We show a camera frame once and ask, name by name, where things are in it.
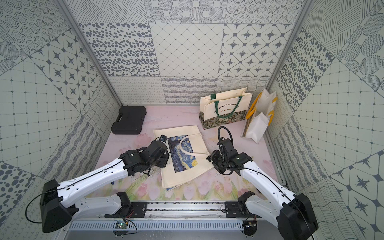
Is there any starry night canvas tote bag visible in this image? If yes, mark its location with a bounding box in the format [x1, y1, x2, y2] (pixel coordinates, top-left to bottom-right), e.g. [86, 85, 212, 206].
[154, 126, 214, 189]

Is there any green handled floral tote bag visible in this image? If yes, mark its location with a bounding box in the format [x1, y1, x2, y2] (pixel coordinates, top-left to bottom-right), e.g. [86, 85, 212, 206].
[199, 88, 253, 130]

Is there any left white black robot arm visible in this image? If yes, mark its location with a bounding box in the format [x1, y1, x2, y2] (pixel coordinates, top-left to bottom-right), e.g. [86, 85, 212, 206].
[40, 135, 169, 233]

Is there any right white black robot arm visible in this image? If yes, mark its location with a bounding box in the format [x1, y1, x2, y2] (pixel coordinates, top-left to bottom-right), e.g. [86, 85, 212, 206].
[207, 137, 319, 240]

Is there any black plastic tool case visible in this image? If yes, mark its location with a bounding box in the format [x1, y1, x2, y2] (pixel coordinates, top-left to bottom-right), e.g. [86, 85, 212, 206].
[111, 106, 147, 135]

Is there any right small circuit board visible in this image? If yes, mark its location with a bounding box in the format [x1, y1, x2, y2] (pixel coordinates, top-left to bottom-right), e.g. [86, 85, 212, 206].
[243, 220, 258, 236]

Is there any small circuit board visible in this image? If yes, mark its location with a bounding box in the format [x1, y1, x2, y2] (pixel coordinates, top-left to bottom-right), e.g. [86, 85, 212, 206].
[114, 221, 129, 232]
[243, 220, 258, 236]

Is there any left small circuit board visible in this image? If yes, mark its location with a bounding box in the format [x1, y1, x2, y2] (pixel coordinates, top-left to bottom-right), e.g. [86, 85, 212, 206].
[114, 221, 129, 232]

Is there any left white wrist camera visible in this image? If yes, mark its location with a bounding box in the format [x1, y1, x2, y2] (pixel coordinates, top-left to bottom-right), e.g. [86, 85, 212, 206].
[159, 135, 168, 143]

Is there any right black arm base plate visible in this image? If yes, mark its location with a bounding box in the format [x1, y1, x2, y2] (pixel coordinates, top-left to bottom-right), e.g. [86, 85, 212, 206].
[223, 201, 260, 218]

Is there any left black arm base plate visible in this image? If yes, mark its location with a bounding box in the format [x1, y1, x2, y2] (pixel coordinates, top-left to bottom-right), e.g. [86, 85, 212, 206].
[104, 202, 148, 219]

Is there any aluminium rail frame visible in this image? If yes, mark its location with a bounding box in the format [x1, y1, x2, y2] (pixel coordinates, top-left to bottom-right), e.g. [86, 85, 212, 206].
[59, 199, 310, 221]

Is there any yellow handled illustrated tote bag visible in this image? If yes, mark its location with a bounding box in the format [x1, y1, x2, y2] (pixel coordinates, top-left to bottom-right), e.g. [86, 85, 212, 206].
[242, 89, 278, 144]

